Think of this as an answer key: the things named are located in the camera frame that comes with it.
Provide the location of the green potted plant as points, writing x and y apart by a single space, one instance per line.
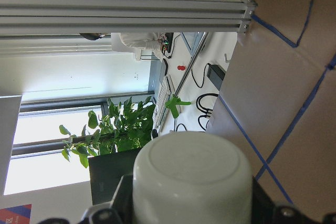
127 126

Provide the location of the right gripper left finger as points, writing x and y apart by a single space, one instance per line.
118 210

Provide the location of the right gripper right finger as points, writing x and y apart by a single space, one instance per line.
264 210

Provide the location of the aluminium frame post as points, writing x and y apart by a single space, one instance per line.
65 17

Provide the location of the white plastic cup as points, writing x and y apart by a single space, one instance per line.
191 177

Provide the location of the white keyboard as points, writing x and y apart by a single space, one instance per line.
166 90

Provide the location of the black power adapter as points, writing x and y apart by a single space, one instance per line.
216 75

